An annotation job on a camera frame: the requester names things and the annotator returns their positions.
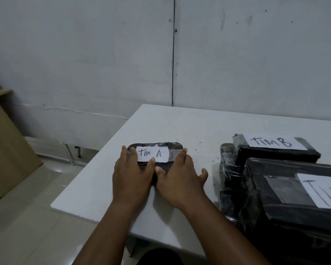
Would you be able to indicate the person's left forearm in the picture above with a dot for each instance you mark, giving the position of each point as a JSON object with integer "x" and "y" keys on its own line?
{"x": 110, "y": 234}

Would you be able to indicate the large black wrapped labelled box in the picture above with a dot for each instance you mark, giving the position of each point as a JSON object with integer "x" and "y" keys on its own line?
{"x": 281, "y": 218}

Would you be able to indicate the person's left hand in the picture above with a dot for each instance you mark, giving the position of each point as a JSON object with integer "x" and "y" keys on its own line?
{"x": 131, "y": 182}

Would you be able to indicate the person's right hand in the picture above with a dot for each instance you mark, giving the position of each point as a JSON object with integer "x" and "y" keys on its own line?
{"x": 182, "y": 184}

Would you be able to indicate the person's left thumb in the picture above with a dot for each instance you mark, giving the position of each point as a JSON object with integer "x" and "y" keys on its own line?
{"x": 152, "y": 166}

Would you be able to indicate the person's right thumb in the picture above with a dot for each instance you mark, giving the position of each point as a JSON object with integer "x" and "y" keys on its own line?
{"x": 160, "y": 175}

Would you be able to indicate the small black labelled package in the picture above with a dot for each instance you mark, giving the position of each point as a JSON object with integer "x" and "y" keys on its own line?
{"x": 173, "y": 148}

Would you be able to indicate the grey metal table frame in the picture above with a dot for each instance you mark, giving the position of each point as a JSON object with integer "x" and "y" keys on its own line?
{"x": 71, "y": 158}

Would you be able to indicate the brown wooden cabinet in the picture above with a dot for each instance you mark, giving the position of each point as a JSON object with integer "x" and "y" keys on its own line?
{"x": 8, "y": 151}

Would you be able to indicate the flat black labelled box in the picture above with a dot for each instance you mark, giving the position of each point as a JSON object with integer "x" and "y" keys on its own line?
{"x": 267, "y": 156}

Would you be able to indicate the person's right forearm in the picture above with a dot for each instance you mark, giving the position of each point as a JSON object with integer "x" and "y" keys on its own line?
{"x": 223, "y": 237}

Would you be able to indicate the black plastic wrapped bundle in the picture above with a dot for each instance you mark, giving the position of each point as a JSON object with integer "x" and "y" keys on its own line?
{"x": 228, "y": 176}

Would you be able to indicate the person's dark clothing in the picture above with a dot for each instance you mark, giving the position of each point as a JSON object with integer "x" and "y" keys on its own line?
{"x": 160, "y": 258}

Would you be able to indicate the person's right little finger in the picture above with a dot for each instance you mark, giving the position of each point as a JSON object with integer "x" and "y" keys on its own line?
{"x": 203, "y": 175}

